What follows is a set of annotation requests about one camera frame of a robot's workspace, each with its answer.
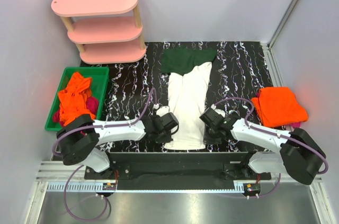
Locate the orange t-shirt in bin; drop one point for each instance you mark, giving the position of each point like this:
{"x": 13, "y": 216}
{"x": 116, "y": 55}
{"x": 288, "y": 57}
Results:
{"x": 73, "y": 99}

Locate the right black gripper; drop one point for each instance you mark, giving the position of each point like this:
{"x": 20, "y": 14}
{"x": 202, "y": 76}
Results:
{"x": 213, "y": 132}

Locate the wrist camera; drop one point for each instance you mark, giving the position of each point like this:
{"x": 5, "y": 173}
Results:
{"x": 161, "y": 110}
{"x": 219, "y": 111}

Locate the aluminium corner frame post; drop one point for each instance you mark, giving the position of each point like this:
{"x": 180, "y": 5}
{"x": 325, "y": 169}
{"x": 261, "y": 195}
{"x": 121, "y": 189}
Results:
{"x": 284, "y": 20}

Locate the white and green t-shirt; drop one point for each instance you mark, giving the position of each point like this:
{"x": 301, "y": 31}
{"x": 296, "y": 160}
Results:
{"x": 189, "y": 74}

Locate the pink three-tier wooden shelf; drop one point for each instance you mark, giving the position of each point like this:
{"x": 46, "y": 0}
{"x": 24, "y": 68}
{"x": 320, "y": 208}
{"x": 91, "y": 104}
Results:
{"x": 104, "y": 31}

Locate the orange folded t-shirt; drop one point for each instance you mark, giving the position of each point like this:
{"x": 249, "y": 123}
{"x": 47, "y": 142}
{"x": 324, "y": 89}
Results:
{"x": 278, "y": 106}

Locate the green plastic bin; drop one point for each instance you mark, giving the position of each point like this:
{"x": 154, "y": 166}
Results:
{"x": 98, "y": 86}

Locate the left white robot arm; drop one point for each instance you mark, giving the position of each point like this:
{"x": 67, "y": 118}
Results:
{"x": 78, "y": 141}

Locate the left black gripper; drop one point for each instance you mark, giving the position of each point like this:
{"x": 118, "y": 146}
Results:
{"x": 164, "y": 137}

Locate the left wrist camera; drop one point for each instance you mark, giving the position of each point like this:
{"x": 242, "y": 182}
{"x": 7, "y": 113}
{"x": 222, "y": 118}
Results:
{"x": 161, "y": 110}

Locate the magenta t-shirt in bin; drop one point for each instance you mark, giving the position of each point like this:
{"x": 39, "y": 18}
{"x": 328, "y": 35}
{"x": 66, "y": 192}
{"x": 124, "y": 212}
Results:
{"x": 92, "y": 104}

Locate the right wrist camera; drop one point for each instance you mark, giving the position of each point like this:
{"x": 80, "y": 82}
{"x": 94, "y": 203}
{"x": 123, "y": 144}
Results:
{"x": 219, "y": 111}

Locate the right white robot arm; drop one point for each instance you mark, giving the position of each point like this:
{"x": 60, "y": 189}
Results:
{"x": 288, "y": 152}

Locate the magenta folded t-shirt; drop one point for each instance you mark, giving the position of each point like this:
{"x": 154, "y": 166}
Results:
{"x": 296, "y": 124}

